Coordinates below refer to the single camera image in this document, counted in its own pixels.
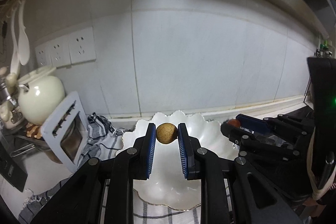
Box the brown longan fruit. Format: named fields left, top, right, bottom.
left=156, top=123, right=178, bottom=144

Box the person right hand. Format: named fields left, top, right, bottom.
left=301, top=181, right=336, bottom=217

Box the white scalloped bowl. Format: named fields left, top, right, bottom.
left=122, top=110, right=239, bottom=210

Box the checkered white black cloth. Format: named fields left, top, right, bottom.
left=18, top=112, right=237, bottom=224

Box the black knife block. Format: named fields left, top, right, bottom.
left=1, top=134, right=28, bottom=192

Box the cream ceramic kettle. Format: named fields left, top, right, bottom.
left=18, top=65, right=65, bottom=125

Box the white hanging ladle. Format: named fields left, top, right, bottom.
left=10, top=9, right=21, bottom=76

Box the white hanging spoon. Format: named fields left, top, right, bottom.
left=18, top=1, right=30, bottom=65

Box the black wire spice rack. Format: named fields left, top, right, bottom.
left=303, top=40, right=335, bottom=109

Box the white wall socket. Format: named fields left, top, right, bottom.
left=50, top=35, right=71, bottom=68
left=35, top=42, right=52, bottom=67
left=68, top=27, right=96, bottom=64

